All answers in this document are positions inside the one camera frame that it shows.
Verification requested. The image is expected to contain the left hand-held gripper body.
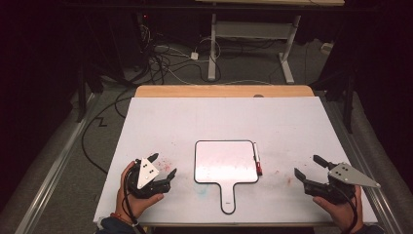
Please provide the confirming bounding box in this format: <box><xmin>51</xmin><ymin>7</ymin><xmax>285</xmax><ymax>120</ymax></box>
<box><xmin>126</xmin><ymin>157</ymin><xmax>172</xmax><ymax>200</ymax></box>

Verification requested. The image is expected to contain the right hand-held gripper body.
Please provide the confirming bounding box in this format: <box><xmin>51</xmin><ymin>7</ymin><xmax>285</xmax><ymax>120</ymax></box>
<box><xmin>303</xmin><ymin>162</ymin><xmax>382</xmax><ymax>206</ymax></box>

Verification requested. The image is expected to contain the white marker with red cap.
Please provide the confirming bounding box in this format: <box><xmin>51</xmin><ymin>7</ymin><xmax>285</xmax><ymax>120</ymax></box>
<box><xmin>252</xmin><ymin>141</ymin><xmax>264</xmax><ymax>176</ymax></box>

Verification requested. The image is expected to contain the small whiteboard with handle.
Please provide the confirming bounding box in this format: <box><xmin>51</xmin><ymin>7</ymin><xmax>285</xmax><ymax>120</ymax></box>
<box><xmin>193</xmin><ymin>139</ymin><xmax>261</xmax><ymax>215</ymax></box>

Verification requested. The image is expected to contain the person's left hand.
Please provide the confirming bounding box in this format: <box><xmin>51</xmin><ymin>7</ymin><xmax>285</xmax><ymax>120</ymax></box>
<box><xmin>114</xmin><ymin>160</ymin><xmax>166</xmax><ymax>225</ymax></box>

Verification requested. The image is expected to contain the person's right hand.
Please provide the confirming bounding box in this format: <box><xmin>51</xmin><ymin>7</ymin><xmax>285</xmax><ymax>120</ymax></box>
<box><xmin>313</xmin><ymin>184</ymin><xmax>365</xmax><ymax>233</ymax></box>

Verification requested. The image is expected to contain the red wristband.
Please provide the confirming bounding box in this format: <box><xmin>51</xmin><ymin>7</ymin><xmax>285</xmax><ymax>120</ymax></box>
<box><xmin>109</xmin><ymin>212</ymin><xmax>134</xmax><ymax>226</ymax></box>

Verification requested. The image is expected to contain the large white board sheet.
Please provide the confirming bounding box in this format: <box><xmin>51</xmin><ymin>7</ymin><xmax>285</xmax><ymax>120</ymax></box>
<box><xmin>93</xmin><ymin>96</ymin><xmax>380</xmax><ymax>227</ymax></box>

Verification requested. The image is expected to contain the black metal stand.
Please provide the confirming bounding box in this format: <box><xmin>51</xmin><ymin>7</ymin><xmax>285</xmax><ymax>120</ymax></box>
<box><xmin>75</xmin><ymin>55</ymin><xmax>105</xmax><ymax>125</ymax></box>
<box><xmin>310</xmin><ymin>61</ymin><xmax>359</xmax><ymax>135</ymax></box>

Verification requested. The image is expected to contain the wooden table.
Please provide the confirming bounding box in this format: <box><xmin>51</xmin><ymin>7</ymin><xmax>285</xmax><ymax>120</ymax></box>
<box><xmin>133</xmin><ymin>84</ymin><xmax>316</xmax><ymax>98</ymax></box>

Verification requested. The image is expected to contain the white box on floor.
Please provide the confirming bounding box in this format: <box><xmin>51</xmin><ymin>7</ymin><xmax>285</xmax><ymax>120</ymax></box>
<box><xmin>319</xmin><ymin>41</ymin><xmax>335</xmax><ymax>56</ymax></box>

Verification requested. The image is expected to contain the aluminium rail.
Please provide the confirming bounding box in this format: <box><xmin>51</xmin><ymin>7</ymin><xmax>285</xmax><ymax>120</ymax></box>
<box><xmin>13</xmin><ymin>93</ymin><xmax>100</xmax><ymax>234</ymax></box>
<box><xmin>319</xmin><ymin>96</ymin><xmax>405</xmax><ymax>234</ymax></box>

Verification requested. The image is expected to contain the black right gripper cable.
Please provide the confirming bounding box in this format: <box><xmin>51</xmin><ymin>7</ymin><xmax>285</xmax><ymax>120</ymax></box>
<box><xmin>335</xmin><ymin>185</ymin><xmax>359</xmax><ymax>234</ymax></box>

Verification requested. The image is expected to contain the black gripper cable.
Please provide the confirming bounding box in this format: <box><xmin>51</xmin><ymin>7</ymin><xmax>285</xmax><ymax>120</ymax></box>
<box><xmin>335</xmin><ymin>185</ymin><xmax>359</xmax><ymax>234</ymax></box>
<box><xmin>122</xmin><ymin>169</ymin><xmax>146</xmax><ymax>234</ymax></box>

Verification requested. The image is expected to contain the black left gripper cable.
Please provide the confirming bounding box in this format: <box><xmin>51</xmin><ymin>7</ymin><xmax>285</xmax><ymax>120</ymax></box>
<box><xmin>122</xmin><ymin>169</ymin><xmax>146</xmax><ymax>234</ymax></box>

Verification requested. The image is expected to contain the long black floor cable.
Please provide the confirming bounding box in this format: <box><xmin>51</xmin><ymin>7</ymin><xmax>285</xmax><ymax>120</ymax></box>
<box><xmin>80</xmin><ymin>87</ymin><xmax>137</xmax><ymax>176</ymax></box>

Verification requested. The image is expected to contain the tangle of floor cables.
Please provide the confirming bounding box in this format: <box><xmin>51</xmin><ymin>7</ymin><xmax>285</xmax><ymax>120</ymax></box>
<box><xmin>134</xmin><ymin>22</ymin><xmax>223</xmax><ymax>86</ymax></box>

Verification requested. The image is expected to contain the white metal desk frame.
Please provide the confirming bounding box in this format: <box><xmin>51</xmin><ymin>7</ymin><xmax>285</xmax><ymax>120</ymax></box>
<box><xmin>206</xmin><ymin>13</ymin><xmax>302</xmax><ymax>85</ymax></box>

